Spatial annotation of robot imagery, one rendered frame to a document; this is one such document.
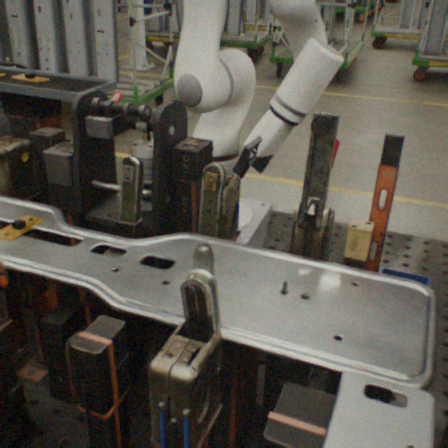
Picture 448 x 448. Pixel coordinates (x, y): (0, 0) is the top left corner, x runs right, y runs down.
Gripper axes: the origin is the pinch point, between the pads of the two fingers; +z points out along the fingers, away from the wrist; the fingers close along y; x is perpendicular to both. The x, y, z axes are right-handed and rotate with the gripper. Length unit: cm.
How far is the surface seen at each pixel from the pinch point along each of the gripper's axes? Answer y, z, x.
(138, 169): 37.4, -2.8, -3.5
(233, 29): -616, 119, -370
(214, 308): 62, -12, 28
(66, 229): 47.8, 9.3, -4.2
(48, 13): -247, 126, -339
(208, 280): 63, -15, 26
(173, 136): 30.0, -8.4, -4.7
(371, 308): 40, -14, 40
